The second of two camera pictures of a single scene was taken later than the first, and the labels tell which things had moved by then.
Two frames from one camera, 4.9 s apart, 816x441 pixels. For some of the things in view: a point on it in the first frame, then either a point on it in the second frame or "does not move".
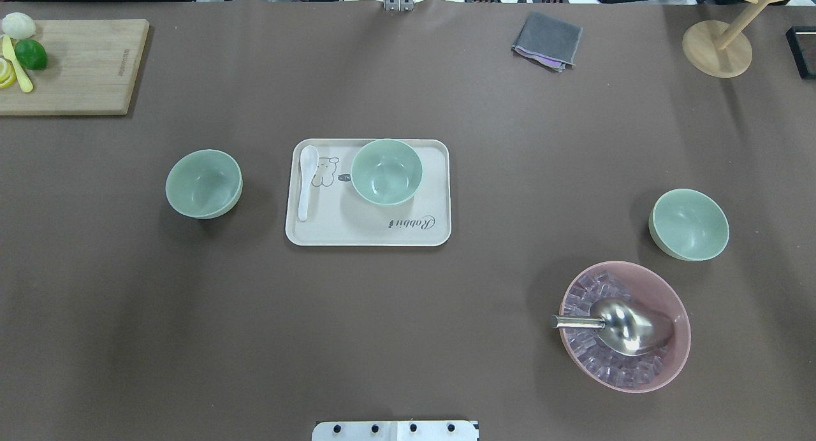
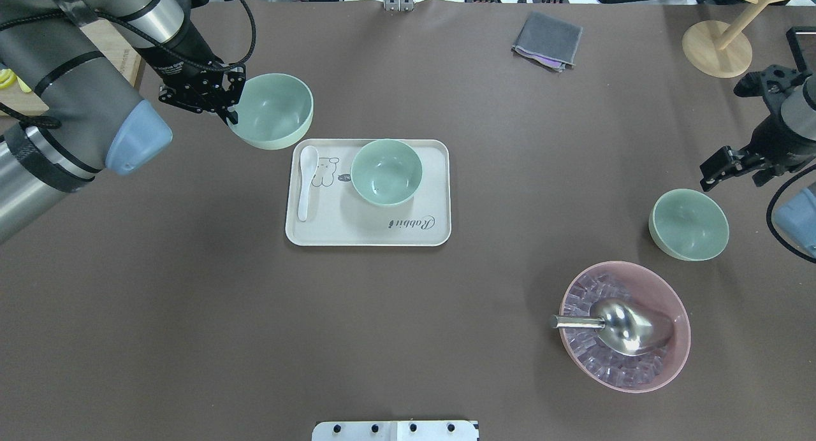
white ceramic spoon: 308,159 does not move
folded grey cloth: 547,41 does not move
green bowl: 688,224 does not move
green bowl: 204,183 to 274,111
